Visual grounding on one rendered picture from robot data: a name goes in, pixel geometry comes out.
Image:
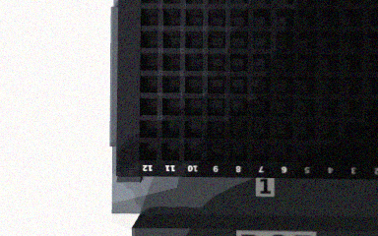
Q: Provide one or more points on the black well plate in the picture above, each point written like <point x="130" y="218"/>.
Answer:
<point x="234" y="88"/>

